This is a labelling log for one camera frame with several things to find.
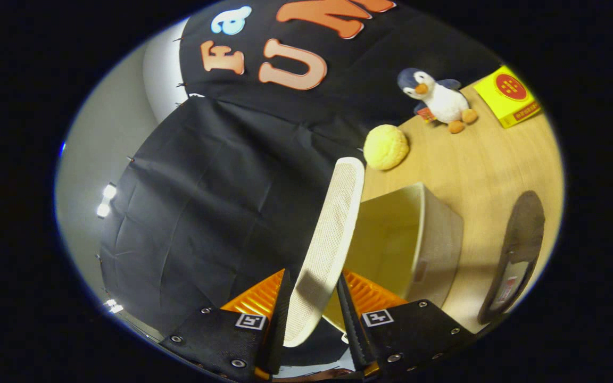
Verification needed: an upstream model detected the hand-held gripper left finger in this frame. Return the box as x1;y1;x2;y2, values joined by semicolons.
159;269;292;381

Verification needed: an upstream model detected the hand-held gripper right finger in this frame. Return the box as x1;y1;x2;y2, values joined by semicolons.
337;270;473;377

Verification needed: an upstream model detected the white mesh storage box lid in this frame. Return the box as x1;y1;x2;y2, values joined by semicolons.
284;157;366;347

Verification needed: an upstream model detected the beige fabric storage box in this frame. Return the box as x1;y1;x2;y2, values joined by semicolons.
322;182;465;331

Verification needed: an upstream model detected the brown fuzzy shoe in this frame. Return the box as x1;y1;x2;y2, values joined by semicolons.
478;190;545;325

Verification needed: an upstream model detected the yellow round plush bun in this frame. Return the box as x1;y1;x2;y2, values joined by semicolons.
363;124;410;171

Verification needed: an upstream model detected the penguin plush toy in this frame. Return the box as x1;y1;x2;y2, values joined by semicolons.
397;68;478;134

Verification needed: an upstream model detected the yellow book with red circle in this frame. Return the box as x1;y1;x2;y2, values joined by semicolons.
473;65;542;129

